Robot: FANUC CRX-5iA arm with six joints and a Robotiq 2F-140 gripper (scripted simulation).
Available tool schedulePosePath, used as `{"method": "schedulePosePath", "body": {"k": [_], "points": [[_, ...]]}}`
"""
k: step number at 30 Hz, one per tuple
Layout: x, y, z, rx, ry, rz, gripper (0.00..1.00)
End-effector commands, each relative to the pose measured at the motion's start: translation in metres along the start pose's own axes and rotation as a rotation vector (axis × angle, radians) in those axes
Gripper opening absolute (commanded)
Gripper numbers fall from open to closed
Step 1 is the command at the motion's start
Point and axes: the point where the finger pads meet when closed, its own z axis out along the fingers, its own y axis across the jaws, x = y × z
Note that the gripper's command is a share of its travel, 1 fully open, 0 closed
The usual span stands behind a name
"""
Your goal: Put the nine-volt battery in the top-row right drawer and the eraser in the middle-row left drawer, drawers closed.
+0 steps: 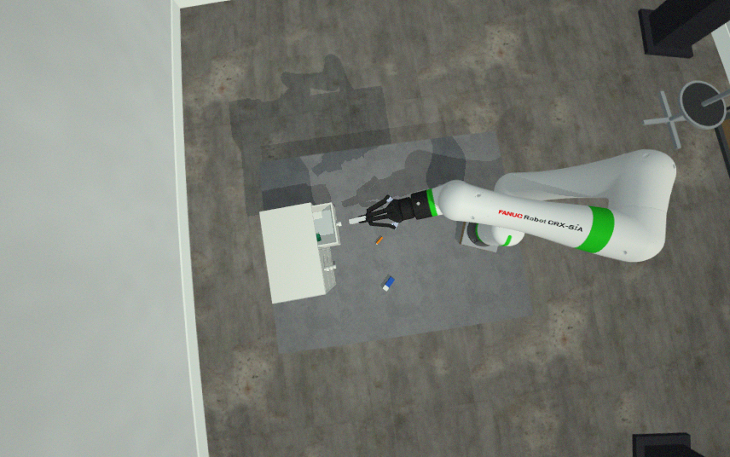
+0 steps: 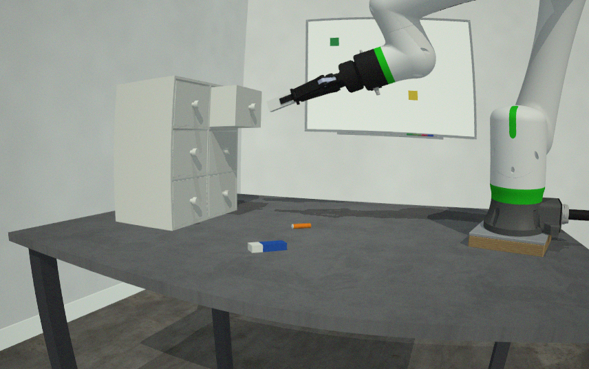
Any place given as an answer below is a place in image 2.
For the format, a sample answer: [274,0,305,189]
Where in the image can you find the orange battery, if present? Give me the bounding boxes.
[291,223,311,229]

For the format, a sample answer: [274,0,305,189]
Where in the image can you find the white small chest of drawers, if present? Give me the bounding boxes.
[114,76,238,231]

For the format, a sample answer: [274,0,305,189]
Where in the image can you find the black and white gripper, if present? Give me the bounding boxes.
[266,60,364,112]

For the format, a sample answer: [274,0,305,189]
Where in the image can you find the blue and white eraser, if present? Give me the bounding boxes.
[248,240,287,253]

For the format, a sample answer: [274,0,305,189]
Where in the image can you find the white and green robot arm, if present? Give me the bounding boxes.
[353,0,589,237]

